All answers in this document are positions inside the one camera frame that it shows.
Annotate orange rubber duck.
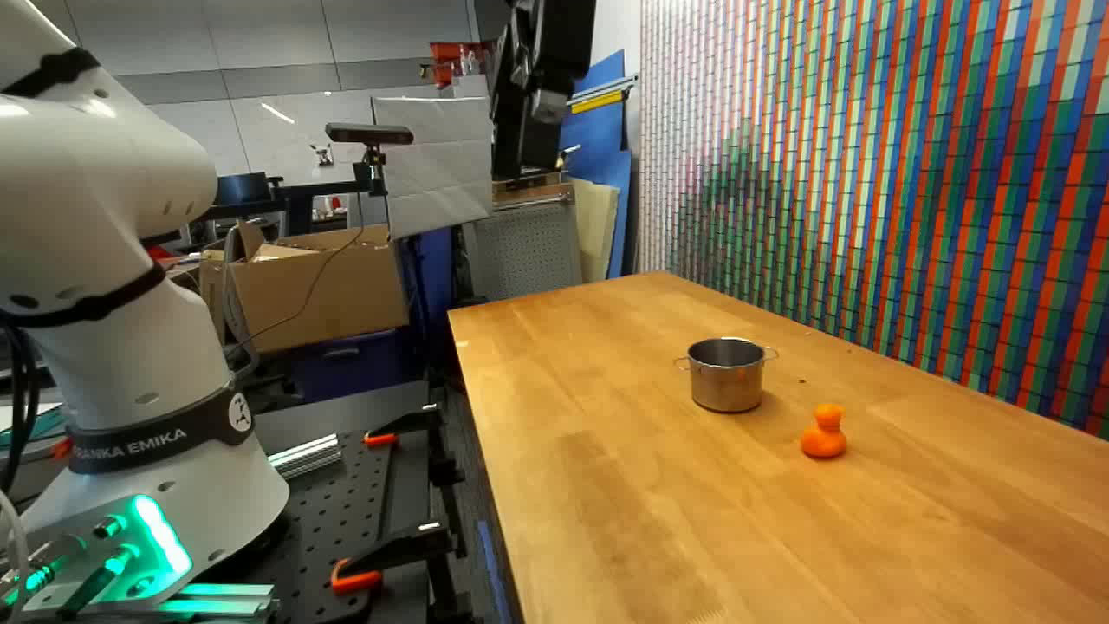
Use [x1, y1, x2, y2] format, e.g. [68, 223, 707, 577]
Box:
[800, 407, 849, 460]

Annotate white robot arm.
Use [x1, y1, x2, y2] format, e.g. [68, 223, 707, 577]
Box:
[0, 0, 289, 617]

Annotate small steel pot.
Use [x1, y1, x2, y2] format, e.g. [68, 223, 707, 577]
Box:
[688, 338, 765, 413]

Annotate blue foam boards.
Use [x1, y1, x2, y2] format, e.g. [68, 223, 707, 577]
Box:
[563, 51, 634, 278]

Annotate translucent white plastic panel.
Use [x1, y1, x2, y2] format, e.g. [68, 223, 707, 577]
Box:
[371, 93, 491, 239]

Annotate brown cardboard box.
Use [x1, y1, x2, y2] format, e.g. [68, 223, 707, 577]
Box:
[197, 227, 409, 355]

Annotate aluminium extrusion bar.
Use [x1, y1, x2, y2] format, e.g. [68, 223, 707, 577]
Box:
[271, 435, 343, 479]

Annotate black perforated mounting board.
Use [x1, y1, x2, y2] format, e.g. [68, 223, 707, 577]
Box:
[204, 435, 467, 624]

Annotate orange handled clamp rear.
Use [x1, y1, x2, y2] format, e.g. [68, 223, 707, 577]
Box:
[360, 407, 445, 447]

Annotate orange handled clamp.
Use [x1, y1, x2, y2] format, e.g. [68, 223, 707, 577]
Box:
[330, 520, 454, 599]
[360, 407, 445, 447]

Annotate black camera on stand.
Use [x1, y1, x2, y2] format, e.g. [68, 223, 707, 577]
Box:
[327, 120, 412, 194]

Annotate orange handled clamp front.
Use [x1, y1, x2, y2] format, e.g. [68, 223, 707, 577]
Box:
[330, 520, 454, 599]

